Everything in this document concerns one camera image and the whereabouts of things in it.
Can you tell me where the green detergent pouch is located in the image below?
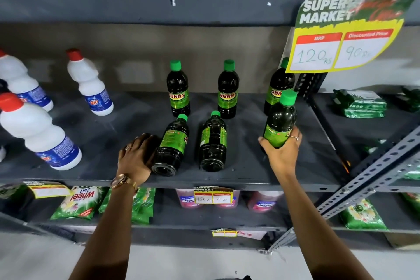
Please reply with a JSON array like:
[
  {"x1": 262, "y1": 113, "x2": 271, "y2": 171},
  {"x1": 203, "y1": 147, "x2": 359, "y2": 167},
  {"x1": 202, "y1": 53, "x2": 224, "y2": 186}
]
[
  {"x1": 98, "y1": 187, "x2": 157, "y2": 225},
  {"x1": 50, "y1": 185, "x2": 106, "y2": 221},
  {"x1": 339, "y1": 198, "x2": 389, "y2": 232},
  {"x1": 400, "y1": 192, "x2": 420, "y2": 215},
  {"x1": 0, "y1": 183, "x2": 28, "y2": 200}
]

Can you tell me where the person's left forearm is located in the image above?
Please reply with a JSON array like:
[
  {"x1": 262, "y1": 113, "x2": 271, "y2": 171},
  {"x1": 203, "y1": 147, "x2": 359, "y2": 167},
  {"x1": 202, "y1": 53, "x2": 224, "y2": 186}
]
[{"x1": 69, "y1": 181, "x2": 141, "y2": 280}]

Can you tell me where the white bottle with red cap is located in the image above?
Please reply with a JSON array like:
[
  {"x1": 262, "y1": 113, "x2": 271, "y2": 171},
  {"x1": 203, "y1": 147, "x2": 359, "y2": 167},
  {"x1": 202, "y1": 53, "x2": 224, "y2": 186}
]
[
  {"x1": 0, "y1": 49, "x2": 54, "y2": 112},
  {"x1": 66, "y1": 48, "x2": 114, "y2": 116},
  {"x1": 0, "y1": 92, "x2": 82, "y2": 171}
]

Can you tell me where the person's right forearm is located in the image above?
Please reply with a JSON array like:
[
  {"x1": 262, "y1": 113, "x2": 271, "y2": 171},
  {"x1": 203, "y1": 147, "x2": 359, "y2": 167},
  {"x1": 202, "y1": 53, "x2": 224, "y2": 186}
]
[{"x1": 275, "y1": 171, "x2": 375, "y2": 280}]

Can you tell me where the large green yellow price sign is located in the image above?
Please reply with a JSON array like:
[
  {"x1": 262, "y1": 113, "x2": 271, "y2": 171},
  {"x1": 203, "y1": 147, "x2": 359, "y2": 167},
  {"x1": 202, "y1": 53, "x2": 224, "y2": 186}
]
[{"x1": 285, "y1": 0, "x2": 420, "y2": 74}]

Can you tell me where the person's right hand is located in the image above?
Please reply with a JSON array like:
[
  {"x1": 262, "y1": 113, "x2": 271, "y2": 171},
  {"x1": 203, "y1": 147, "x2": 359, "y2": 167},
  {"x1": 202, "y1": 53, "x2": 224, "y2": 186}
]
[{"x1": 258, "y1": 126, "x2": 303, "y2": 179}]

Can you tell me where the dark bottle with green cap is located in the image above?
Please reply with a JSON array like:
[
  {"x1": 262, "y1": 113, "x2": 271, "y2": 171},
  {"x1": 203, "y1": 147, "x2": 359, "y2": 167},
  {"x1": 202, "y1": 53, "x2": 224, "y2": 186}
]
[
  {"x1": 217, "y1": 59, "x2": 240, "y2": 120},
  {"x1": 166, "y1": 60, "x2": 191, "y2": 118},
  {"x1": 151, "y1": 114, "x2": 190, "y2": 177},
  {"x1": 264, "y1": 57, "x2": 296, "y2": 116},
  {"x1": 262, "y1": 89, "x2": 298, "y2": 149},
  {"x1": 199, "y1": 111, "x2": 228, "y2": 173}
]

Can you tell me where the white paper label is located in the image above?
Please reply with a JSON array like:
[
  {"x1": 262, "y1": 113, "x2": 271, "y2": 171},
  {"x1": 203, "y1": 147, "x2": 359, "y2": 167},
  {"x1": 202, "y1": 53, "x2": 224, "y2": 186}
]
[{"x1": 236, "y1": 230, "x2": 267, "y2": 241}]

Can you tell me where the light grey slotted angle bar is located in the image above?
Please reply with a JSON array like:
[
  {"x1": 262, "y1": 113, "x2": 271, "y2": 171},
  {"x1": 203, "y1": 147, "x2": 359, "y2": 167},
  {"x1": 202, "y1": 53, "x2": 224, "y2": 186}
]
[{"x1": 267, "y1": 127, "x2": 420, "y2": 253}]

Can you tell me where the person's left hand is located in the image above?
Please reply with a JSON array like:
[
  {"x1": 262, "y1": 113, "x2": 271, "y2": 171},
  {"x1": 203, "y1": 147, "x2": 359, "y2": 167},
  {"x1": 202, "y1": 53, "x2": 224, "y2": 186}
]
[{"x1": 117, "y1": 133, "x2": 160, "y2": 187}]

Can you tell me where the grey metal shelf rack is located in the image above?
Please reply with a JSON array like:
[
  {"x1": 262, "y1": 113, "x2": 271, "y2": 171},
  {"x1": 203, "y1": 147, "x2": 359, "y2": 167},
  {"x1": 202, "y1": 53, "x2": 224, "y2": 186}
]
[{"x1": 0, "y1": 0, "x2": 420, "y2": 255}]

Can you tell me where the green white soap packet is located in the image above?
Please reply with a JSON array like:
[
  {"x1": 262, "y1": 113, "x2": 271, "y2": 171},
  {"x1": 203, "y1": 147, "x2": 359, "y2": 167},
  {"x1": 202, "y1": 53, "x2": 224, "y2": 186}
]
[
  {"x1": 332, "y1": 89, "x2": 388, "y2": 119},
  {"x1": 403, "y1": 164, "x2": 420, "y2": 181},
  {"x1": 364, "y1": 139, "x2": 388, "y2": 156},
  {"x1": 395, "y1": 86, "x2": 420, "y2": 113}
]

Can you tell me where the rose gold wristwatch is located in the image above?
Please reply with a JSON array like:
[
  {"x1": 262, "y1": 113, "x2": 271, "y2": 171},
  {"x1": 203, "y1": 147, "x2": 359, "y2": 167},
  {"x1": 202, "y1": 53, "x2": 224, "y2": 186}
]
[{"x1": 110, "y1": 174, "x2": 139, "y2": 193}]

